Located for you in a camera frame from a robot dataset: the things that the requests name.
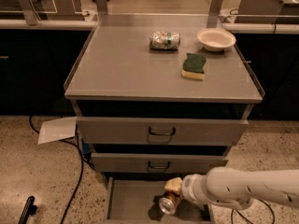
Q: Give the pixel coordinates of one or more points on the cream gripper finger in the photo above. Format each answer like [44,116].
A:
[174,185]

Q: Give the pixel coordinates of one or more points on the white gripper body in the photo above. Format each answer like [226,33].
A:
[191,188]

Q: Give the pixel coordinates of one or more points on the orange soda can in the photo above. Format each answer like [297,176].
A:
[170,202]

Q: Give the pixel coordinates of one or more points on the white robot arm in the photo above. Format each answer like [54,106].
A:
[230,188]

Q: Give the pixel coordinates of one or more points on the bottom drawer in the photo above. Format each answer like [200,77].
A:
[135,201]

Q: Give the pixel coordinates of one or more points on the drawer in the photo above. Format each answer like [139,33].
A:
[155,163]
[135,201]
[146,131]

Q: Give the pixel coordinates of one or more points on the middle drawer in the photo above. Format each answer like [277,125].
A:
[155,163]

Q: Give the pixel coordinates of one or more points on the grey drawer cabinet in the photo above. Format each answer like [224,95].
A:
[120,76]

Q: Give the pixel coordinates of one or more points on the top drawer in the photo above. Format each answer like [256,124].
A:
[146,131]

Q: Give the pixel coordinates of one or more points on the green and silver can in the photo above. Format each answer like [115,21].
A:
[164,40]

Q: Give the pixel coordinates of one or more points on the green and yellow sponge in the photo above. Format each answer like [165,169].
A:
[194,66]

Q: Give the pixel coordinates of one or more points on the white paper sheet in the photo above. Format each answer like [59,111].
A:
[57,129]

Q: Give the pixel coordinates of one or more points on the black bar on floor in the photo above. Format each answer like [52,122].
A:
[28,210]

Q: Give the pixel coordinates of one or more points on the white bowl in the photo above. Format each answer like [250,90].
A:
[216,40]

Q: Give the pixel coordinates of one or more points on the grey post right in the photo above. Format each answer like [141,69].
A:
[213,14]

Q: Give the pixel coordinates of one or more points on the grey post left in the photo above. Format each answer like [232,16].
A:
[28,12]

